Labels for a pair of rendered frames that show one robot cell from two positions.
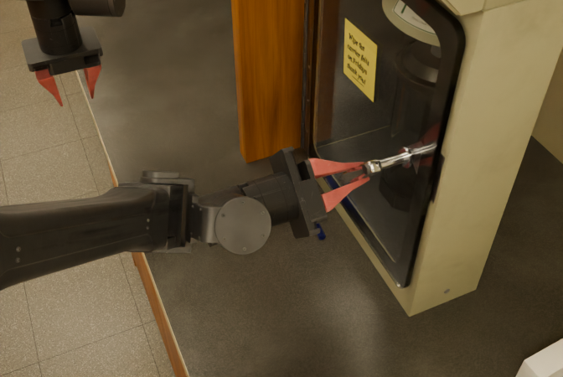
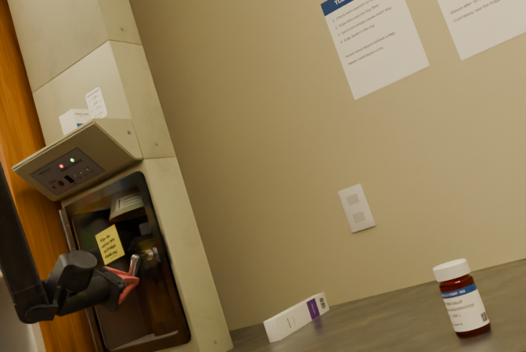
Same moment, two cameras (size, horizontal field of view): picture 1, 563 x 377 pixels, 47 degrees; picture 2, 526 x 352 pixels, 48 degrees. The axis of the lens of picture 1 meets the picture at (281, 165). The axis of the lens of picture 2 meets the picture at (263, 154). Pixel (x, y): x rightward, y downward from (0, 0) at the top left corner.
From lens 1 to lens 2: 1.01 m
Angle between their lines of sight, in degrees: 61
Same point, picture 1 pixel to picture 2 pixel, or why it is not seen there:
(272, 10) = not seen: hidden behind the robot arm
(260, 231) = (91, 260)
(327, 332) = not seen: outside the picture
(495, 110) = (172, 207)
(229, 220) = (74, 257)
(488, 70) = (159, 186)
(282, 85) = (73, 332)
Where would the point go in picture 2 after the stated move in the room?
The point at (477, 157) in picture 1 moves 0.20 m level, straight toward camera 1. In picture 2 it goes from (178, 235) to (178, 227)
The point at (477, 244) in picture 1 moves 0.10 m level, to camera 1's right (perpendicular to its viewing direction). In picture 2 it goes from (211, 301) to (247, 289)
